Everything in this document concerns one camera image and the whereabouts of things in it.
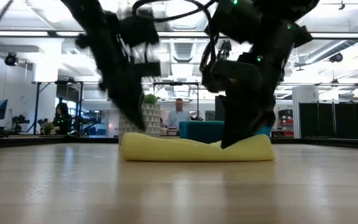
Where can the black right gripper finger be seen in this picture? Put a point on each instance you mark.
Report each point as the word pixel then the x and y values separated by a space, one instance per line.
pixel 238 121
pixel 267 116

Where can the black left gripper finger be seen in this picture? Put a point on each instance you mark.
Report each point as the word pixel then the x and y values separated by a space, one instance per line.
pixel 121 101
pixel 137 112

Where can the yellow microfiber towel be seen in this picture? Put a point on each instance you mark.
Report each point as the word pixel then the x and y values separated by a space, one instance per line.
pixel 182 151

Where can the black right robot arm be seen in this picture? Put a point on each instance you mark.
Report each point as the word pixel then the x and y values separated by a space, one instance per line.
pixel 238 21

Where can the black background robot arm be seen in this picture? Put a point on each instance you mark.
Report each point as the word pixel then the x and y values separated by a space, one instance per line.
pixel 19 119

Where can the succulent in triangle-patterned pot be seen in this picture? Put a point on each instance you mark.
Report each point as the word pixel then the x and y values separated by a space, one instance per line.
pixel 152 118

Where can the red storage shelf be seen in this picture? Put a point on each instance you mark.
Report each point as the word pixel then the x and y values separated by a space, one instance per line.
pixel 285 123

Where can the black computer monitor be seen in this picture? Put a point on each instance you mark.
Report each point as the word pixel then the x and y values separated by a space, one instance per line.
pixel 218 109

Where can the blue plastic bin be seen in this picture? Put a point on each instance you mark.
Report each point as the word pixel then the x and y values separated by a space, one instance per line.
pixel 200 130

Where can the person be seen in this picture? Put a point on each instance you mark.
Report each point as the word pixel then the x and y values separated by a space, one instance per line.
pixel 177 116
pixel 62 119

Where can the black partition curtain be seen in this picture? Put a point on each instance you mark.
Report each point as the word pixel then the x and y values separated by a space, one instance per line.
pixel 322 118

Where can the small background green plant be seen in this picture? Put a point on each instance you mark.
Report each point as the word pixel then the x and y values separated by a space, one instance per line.
pixel 47 127

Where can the blue screen monitor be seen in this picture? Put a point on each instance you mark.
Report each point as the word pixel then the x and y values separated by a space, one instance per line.
pixel 0 109

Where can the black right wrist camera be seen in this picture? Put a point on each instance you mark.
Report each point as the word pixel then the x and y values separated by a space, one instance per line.
pixel 232 76

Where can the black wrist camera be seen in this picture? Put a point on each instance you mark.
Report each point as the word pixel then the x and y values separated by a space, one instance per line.
pixel 138 29
pixel 232 76

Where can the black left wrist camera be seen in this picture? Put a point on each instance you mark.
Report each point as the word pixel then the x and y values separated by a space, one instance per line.
pixel 138 29

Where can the silver ventilation duct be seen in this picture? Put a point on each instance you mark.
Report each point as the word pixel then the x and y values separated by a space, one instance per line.
pixel 182 51

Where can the black background rig frame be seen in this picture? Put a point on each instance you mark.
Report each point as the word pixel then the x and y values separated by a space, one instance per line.
pixel 37 102

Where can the black metal table frame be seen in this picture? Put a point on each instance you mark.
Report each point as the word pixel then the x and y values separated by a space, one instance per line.
pixel 42 140

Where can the black overhead frame beam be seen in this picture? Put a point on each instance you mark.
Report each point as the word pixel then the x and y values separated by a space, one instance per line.
pixel 26 33

